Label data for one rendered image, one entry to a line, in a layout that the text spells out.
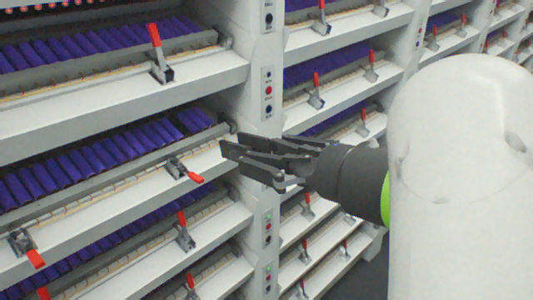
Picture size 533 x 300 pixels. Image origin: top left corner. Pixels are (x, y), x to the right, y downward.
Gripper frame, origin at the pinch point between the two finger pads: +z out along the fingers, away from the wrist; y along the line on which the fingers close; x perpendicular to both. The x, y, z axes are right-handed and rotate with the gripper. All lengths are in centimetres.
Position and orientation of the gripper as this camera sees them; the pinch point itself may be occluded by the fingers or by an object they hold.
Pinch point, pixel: (244, 147)
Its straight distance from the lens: 60.9
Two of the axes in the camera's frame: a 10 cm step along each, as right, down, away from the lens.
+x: -1.4, -9.2, -3.8
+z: -7.1, -1.8, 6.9
